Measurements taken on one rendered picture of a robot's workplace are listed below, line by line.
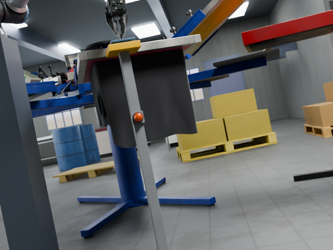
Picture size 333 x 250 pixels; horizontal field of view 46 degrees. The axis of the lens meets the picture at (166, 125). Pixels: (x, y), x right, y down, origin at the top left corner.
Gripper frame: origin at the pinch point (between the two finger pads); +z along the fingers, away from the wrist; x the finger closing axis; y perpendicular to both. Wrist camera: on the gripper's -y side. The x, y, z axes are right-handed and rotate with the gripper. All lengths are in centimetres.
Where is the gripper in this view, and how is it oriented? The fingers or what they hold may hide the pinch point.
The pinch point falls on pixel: (120, 36)
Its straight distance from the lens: 167.4
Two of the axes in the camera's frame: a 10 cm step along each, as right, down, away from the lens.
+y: 2.3, -0.4, -9.7
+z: 1.9, 9.8, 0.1
